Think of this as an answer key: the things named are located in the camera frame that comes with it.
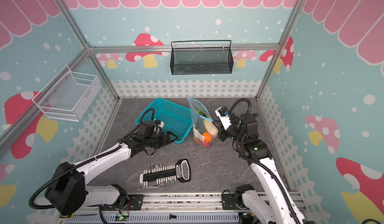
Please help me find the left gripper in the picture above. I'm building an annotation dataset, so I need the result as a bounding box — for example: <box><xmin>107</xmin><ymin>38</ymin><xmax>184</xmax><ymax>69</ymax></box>
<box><xmin>144</xmin><ymin>130</ymin><xmax>179</xmax><ymax>149</ymax></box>

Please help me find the teal plastic basket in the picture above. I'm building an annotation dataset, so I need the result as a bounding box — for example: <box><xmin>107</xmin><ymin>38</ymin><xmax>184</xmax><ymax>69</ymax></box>
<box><xmin>135</xmin><ymin>98</ymin><xmax>193</xmax><ymax>144</ymax></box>

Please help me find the clear zip top bag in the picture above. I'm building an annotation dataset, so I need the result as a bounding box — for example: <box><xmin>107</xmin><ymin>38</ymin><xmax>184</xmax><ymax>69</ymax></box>
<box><xmin>187</xmin><ymin>97</ymin><xmax>219</xmax><ymax>148</ymax></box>

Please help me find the red toy pepper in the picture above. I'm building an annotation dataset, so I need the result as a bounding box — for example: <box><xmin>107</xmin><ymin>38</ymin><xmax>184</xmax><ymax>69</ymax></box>
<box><xmin>201</xmin><ymin>140</ymin><xmax>213</xmax><ymax>148</ymax></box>

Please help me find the white green toy cabbage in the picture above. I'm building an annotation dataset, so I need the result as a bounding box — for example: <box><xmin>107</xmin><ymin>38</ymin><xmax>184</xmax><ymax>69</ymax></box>
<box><xmin>196</xmin><ymin>109</ymin><xmax>219</xmax><ymax>137</ymax></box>

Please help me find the orange toy tomato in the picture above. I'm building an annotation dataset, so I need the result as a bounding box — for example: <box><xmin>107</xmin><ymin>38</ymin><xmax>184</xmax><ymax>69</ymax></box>
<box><xmin>203</xmin><ymin>132</ymin><xmax>213</xmax><ymax>143</ymax></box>

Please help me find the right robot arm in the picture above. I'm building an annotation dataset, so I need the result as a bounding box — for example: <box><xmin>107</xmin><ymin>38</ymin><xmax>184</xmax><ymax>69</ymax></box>
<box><xmin>216</xmin><ymin>110</ymin><xmax>310</xmax><ymax>224</ymax></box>

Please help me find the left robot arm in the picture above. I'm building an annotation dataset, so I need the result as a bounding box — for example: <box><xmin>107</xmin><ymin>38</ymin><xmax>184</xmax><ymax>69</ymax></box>
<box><xmin>29</xmin><ymin>132</ymin><xmax>178</xmax><ymax>216</ymax></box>

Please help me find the black screwdriver bit set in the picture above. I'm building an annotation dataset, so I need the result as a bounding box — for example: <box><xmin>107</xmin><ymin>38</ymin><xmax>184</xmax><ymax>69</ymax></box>
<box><xmin>139</xmin><ymin>159</ymin><xmax>191</xmax><ymax>187</ymax></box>

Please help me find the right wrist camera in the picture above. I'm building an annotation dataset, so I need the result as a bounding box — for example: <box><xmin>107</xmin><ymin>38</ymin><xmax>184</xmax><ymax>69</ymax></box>
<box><xmin>215</xmin><ymin>106</ymin><xmax>232</xmax><ymax>131</ymax></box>

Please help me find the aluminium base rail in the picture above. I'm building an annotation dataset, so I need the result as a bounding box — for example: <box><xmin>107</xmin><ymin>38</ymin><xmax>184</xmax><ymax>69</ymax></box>
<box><xmin>56</xmin><ymin>191</ymin><xmax>309</xmax><ymax>224</ymax></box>

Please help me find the black wire wall basket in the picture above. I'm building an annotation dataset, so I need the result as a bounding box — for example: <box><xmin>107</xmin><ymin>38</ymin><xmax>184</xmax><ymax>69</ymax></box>
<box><xmin>170</xmin><ymin>40</ymin><xmax>234</xmax><ymax>75</ymax></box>

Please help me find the white wire wall basket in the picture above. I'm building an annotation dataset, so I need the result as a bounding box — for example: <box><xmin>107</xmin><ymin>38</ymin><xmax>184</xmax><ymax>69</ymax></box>
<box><xmin>32</xmin><ymin>66</ymin><xmax>102</xmax><ymax>122</ymax></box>

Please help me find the yellow handled screwdriver left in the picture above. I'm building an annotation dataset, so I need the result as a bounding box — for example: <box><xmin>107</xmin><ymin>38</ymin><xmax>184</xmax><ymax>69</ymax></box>
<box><xmin>60</xmin><ymin>214</ymin><xmax>75</xmax><ymax>219</ymax></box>

